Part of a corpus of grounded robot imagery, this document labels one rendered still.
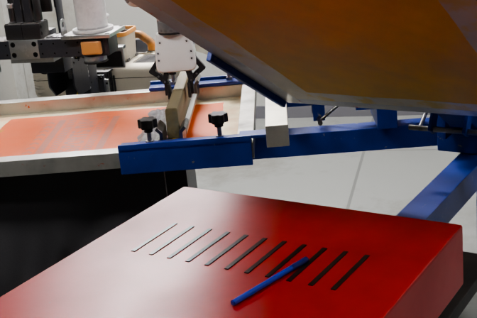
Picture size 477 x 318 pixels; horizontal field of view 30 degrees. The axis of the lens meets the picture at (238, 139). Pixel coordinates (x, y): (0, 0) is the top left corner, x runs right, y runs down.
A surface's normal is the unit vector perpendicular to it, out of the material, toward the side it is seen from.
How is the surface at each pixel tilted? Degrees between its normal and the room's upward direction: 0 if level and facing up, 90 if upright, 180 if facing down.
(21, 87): 90
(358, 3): 148
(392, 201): 0
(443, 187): 0
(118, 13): 90
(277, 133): 90
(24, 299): 0
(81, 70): 90
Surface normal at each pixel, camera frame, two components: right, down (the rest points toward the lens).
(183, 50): 0.06, 0.30
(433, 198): -0.09, -0.95
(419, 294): 0.85, 0.08
